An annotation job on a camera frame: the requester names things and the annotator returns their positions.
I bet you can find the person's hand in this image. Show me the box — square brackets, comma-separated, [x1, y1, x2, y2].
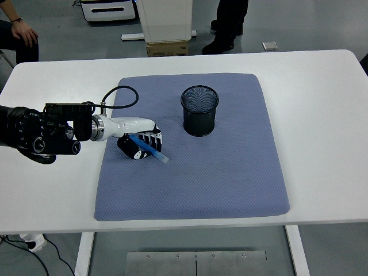
[10, 18, 40, 49]

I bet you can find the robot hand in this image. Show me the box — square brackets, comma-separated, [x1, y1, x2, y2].
[102, 116, 163, 160]

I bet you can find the blue marker with clear cap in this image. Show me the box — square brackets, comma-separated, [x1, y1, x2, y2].
[128, 135, 170, 166]

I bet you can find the black mesh pen holder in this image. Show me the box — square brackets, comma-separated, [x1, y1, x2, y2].
[180, 87, 220, 138]

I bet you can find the person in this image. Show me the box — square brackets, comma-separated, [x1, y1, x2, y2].
[0, 0, 40, 65]
[202, 0, 250, 56]

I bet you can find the cardboard box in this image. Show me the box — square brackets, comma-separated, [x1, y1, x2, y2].
[146, 40, 190, 58]

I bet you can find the blue quilted mat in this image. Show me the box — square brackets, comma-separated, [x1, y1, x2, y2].
[94, 72, 291, 222]

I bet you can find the white device with black slot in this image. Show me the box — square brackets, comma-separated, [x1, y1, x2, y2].
[80, 0, 137, 23]

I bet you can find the white base bar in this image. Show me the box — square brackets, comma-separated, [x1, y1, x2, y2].
[121, 29, 198, 41]

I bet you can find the white table leg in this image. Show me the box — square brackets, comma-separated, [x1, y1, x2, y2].
[74, 232, 95, 276]
[285, 225, 311, 276]

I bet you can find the grey metal plate with screws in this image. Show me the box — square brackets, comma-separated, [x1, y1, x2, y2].
[126, 251, 267, 276]

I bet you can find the white power strip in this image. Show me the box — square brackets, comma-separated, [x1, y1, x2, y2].
[19, 233, 48, 254]

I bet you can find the dark chair edge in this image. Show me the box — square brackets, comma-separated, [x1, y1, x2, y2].
[359, 53, 368, 78]

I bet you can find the grey chair frame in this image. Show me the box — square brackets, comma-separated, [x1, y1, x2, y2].
[0, 48, 14, 70]

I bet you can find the black floor cable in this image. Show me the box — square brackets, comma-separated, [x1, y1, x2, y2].
[0, 237, 49, 276]
[43, 238, 76, 276]

